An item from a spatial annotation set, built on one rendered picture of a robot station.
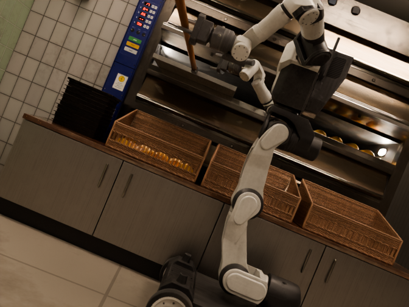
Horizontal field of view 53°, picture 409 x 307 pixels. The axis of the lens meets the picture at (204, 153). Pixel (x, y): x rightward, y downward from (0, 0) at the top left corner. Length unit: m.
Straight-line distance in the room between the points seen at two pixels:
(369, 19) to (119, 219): 2.10
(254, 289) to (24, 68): 2.12
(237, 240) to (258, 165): 0.36
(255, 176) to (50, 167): 1.15
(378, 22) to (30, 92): 2.42
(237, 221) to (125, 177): 0.75
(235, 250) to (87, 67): 1.68
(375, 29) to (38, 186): 2.37
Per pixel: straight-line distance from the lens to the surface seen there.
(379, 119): 2.91
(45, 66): 3.09
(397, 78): 3.09
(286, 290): 2.02
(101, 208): 2.37
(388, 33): 3.17
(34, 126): 2.47
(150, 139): 2.35
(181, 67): 2.59
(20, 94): 3.13
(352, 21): 3.11
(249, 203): 1.87
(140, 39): 2.93
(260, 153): 1.88
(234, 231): 1.91
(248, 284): 1.94
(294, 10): 1.56
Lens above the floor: 0.76
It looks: level
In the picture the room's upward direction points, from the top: 23 degrees clockwise
